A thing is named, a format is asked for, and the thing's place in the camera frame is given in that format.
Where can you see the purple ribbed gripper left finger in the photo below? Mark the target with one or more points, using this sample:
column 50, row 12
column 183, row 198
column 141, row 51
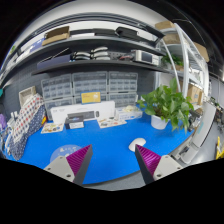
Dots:
column 72, row 168

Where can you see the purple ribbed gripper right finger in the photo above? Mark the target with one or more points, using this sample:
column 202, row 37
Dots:
column 153, row 166

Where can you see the white computer mouse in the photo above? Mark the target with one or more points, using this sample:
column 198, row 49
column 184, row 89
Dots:
column 135, row 142

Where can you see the blue desk mat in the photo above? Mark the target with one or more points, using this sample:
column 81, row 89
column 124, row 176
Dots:
column 111, row 157

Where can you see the left colourful picture card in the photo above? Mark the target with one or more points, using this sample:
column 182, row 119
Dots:
column 52, row 128

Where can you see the colourful picture card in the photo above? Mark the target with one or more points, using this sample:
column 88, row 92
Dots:
column 110, row 122
column 52, row 128

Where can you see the small black white box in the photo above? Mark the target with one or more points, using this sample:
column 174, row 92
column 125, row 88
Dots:
column 74, row 121

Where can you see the right colourful picture card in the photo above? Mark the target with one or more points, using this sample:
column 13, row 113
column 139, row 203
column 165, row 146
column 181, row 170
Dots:
column 110, row 122

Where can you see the white box with items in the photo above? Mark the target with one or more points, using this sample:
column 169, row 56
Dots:
column 128, row 113

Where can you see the white keyboard box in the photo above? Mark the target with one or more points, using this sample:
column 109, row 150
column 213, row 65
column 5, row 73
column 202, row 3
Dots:
column 93, row 111

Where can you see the green potted plant white pot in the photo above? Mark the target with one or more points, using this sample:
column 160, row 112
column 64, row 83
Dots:
column 168, row 104

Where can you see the patterned fabric bag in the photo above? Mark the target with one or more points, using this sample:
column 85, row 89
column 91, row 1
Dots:
column 30, row 120

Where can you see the yellow card sign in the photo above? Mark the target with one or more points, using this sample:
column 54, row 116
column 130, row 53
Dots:
column 90, row 97

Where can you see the left grey drawer organizer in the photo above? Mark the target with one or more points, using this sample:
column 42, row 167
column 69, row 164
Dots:
column 57, row 91

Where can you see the grey drawer organizer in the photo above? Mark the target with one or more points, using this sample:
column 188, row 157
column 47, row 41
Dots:
column 89, row 82
column 122, row 88
column 57, row 91

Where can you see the cardboard box on rack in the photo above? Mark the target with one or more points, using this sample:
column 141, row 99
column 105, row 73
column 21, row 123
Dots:
column 195, row 94

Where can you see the right grey drawer organizer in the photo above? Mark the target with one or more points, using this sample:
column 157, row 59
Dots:
column 122, row 88

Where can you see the middle grey drawer organizer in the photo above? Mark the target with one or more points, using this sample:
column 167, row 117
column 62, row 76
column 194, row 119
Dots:
column 89, row 82

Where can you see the white metal rack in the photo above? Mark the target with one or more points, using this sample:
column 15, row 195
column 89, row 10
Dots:
column 186, row 62

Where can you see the white electronic instrument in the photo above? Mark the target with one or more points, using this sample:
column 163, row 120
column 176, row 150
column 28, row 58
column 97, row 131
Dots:
column 145, row 57

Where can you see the dark metal shelf unit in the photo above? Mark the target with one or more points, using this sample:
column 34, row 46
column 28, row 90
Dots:
column 87, row 31

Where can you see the cardboard box top shelf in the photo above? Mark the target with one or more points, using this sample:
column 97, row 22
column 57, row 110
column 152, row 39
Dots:
column 56, row 35

